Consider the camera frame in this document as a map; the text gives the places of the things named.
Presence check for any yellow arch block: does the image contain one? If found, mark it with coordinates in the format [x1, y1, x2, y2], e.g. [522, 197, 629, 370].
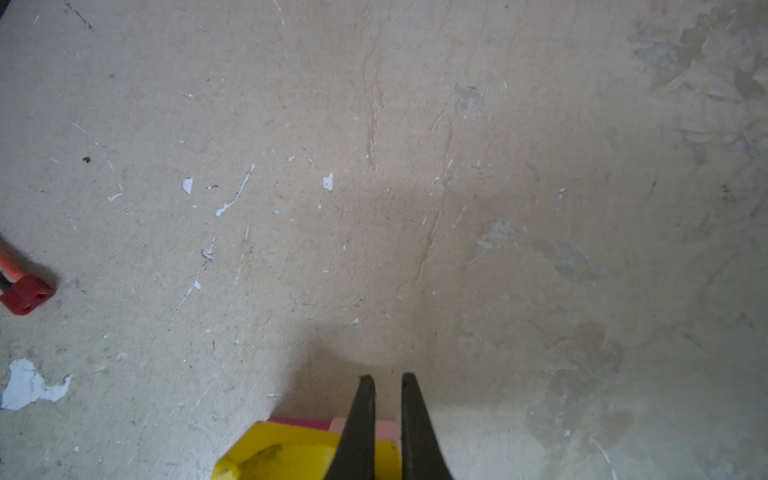
[211, 420, 403, 479]

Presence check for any pink block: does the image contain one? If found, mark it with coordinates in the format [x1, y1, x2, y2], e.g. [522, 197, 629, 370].
[328, 418, 401, 445]

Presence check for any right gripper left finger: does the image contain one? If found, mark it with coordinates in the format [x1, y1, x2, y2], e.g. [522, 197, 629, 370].
[324, 375, 376, 480]

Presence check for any magenta block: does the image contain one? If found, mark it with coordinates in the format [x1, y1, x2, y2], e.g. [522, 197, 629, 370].
[268, 417, 331, 431]

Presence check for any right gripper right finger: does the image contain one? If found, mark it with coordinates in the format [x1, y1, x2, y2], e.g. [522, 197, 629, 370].
[401, 373, 453, 480]

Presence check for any yellow tape measure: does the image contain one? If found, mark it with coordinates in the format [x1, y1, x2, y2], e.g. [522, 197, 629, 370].
[1, 251, 55, 316]

